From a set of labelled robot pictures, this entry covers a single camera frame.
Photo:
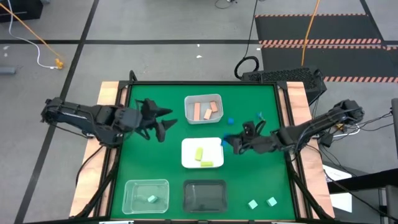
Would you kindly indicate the black box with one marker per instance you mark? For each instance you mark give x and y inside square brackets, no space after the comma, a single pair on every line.
[18,9]

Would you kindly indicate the teal rectangular block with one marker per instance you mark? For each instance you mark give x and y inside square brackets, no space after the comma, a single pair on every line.
[152,198]

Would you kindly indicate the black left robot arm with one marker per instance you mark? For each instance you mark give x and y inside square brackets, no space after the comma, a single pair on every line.
[77,113]

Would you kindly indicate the blue cube block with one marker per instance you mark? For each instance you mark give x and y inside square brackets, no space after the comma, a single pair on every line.
[230,120]

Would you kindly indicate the grey translucent plastic bin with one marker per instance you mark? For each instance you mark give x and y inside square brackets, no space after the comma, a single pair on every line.
[189,102]

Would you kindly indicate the yellow arch block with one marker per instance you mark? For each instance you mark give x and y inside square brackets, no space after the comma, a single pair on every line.
[206,164]

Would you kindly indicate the black metal table frame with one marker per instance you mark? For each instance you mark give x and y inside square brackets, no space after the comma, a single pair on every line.
[124,84]

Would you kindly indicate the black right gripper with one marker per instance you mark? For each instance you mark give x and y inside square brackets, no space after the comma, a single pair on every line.
[252,141]

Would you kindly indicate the pink block tall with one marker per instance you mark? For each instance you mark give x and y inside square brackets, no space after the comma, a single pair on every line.
[196,111]

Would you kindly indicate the black hazard-striped floor mat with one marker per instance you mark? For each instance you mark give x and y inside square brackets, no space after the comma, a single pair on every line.
[342,29]
[342,62]

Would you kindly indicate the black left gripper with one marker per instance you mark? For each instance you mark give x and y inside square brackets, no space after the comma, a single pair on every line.
[149,116]

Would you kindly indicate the black perforated computer tower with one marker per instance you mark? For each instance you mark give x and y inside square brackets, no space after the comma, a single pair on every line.
[311,77]

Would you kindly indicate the white plastic tray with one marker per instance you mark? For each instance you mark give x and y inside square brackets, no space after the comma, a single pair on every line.
[189,149]

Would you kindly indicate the green table mat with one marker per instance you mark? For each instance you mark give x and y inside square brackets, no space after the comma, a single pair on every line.
[242,174]

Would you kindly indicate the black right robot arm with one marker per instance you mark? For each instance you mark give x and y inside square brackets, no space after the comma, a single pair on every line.
[326,119]

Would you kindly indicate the white box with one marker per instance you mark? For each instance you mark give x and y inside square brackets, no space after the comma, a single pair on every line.
[342,202]

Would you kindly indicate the black power adapter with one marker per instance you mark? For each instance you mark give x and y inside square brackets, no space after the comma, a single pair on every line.
[326,140]

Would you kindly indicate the grey flat object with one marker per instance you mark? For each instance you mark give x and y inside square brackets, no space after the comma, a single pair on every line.
[7,71]

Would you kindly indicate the clear plastic bin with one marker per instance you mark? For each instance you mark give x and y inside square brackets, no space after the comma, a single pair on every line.
[146,186]

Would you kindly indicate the teal cube block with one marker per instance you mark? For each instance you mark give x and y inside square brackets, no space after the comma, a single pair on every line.
[271,201]
[252,204]

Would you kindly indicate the dark tinted plastic bin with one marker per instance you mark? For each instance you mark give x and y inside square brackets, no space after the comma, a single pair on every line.
[205,196]

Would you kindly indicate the small blue block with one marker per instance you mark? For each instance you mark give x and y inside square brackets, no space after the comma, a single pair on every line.
[259,116]

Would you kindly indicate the blue rectangular block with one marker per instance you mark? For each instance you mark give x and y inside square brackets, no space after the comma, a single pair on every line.
[224,144]

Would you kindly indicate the grey post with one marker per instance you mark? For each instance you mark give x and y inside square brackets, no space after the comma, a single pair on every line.
[395,124]

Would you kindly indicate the yellow cylinder block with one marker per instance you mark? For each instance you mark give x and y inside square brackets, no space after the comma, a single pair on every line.
[199,154]

